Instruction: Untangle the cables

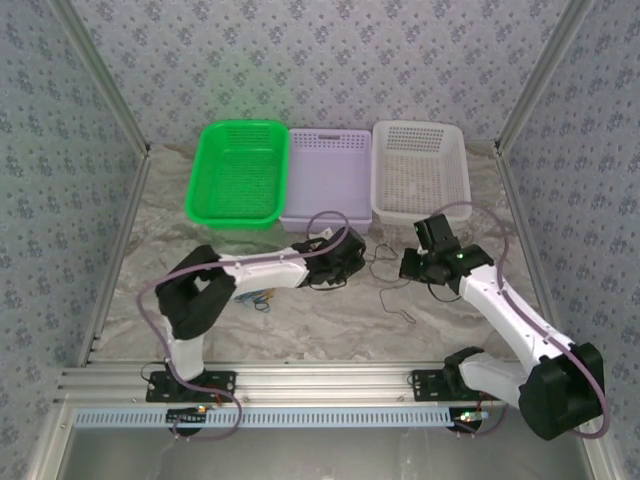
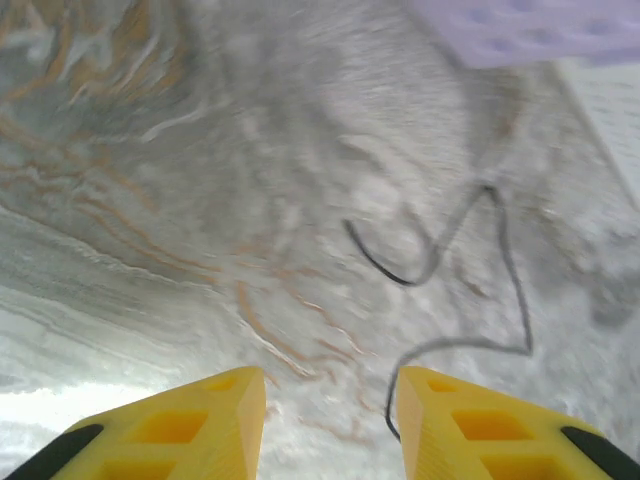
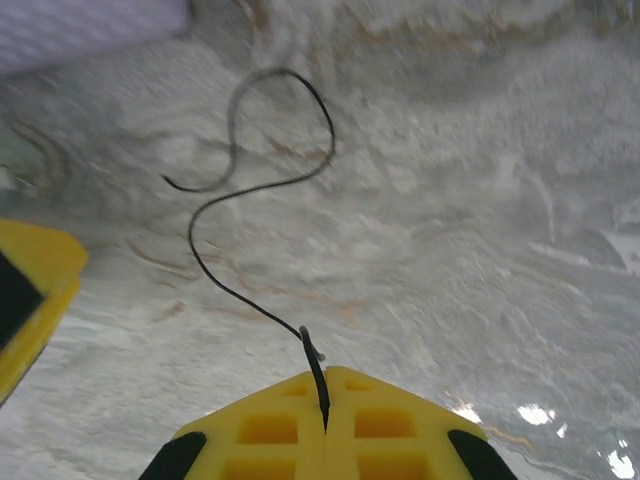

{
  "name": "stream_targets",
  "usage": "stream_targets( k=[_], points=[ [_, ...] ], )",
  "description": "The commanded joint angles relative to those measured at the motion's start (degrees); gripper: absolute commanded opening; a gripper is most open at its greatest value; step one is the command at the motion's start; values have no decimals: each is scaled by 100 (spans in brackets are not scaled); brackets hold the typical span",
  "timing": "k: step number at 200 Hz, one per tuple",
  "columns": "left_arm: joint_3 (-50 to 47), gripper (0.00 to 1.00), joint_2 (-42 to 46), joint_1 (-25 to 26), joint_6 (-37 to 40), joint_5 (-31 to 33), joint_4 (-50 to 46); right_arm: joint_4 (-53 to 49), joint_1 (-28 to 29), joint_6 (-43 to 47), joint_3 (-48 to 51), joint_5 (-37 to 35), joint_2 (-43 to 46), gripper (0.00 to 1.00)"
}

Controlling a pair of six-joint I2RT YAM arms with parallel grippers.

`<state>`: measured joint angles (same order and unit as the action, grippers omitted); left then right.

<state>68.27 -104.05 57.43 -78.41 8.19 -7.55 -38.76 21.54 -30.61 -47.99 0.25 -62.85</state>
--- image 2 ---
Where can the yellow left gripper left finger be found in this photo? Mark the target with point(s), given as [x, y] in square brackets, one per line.
[200, 440]

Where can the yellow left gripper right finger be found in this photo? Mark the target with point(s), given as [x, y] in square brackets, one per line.
[450, 450]

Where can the purple plastic basket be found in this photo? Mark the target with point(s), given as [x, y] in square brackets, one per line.
[525, 30]

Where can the white plastic basket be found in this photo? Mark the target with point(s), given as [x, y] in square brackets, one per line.
[615, 115]

